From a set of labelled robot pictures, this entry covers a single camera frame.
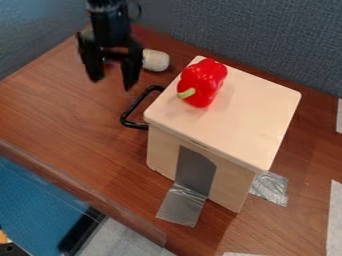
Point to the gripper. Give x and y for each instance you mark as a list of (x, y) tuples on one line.
[(111, 35)]

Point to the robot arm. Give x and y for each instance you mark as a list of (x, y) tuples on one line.
[(109, 7)]

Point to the drawer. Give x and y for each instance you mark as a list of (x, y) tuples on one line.
[(133, 110)]

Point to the white toy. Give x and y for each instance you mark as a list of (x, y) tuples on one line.
[(156, 60)]

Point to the red toy pepper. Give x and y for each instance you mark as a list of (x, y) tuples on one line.
[(202, 83)]

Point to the cabinet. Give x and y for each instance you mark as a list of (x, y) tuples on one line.
[(231, 123)]

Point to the grey tape strip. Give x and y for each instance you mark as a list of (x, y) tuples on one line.
[(269, 188), (187, 196)]

